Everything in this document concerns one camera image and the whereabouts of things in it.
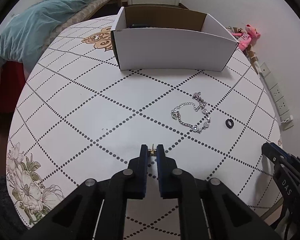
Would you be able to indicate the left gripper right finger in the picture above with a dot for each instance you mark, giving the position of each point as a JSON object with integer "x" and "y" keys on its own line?
{"x": 167, "y": 180}

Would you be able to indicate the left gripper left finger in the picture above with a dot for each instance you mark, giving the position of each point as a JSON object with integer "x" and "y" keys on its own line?
{"x": 138, "y": 179}

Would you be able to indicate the small gold earring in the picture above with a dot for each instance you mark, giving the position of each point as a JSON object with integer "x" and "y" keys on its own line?
{"x": 152, "y": 151}

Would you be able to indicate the white power strip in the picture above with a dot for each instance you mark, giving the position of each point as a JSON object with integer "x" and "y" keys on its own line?
{"x": 283, "y": 115}

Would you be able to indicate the white patterned tablecloth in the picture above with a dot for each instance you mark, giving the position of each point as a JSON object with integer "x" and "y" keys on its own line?
{"x": 80, "y": 117}

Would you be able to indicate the white cardboard box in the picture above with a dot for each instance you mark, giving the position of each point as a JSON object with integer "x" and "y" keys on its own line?
{"x": 154, "y": 36}

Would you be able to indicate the pink panther plush toy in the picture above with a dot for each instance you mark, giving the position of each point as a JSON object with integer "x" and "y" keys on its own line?
{"x": 245, "y": 36}

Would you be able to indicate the bed mattress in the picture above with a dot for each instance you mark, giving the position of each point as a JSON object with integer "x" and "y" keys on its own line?
{"x": 85, "y": 14}

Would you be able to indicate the teal duvet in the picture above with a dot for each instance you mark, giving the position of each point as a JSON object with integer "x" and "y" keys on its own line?
{"x": 24, "y": 37}

